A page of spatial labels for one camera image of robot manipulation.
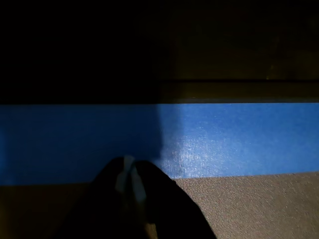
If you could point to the blue tape strip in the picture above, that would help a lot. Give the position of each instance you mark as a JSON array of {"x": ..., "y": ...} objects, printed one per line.
[{"x": 224, "y": 137}]

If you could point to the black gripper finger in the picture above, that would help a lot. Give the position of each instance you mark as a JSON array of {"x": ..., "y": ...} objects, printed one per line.
[
  {"x": 99, "y": 204},
  {"x": 169, "y": 206}
]

